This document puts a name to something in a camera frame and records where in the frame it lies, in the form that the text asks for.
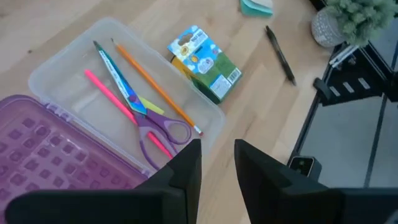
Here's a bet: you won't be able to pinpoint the crayon box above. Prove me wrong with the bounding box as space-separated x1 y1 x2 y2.
167 24 243 105

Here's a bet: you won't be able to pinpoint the teal sticky note pad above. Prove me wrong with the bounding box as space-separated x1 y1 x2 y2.
239 0 274 18

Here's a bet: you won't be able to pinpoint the pink pencil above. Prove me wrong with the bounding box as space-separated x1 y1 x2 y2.
83 68 174 160

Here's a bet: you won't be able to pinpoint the yellow eraser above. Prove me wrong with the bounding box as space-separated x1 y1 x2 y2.
138 95 165 116

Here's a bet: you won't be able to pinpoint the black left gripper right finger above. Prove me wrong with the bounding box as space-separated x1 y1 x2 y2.
234 139 398 224

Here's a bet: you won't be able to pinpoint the purple handled scissors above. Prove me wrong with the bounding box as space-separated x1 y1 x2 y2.
93 40 192 171

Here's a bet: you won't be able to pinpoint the clear pencil case purple lid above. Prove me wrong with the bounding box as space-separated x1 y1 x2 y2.
0 17 226 224

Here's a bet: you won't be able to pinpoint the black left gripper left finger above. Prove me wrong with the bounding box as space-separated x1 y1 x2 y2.
4 139 203 224

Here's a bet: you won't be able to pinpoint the green potted plant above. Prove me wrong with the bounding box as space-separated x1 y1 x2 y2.
310 0 398 49

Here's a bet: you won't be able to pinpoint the black pen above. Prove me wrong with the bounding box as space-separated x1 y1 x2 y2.
264 25 297 86

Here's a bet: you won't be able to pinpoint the black metal table frame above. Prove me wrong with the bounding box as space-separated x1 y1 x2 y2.
287 40 398 189

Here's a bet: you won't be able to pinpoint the orange pencil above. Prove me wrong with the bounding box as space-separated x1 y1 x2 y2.
111 37 205 137

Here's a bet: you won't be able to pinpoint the silver aluminium bar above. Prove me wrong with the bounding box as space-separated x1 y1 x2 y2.
328 44 359 68

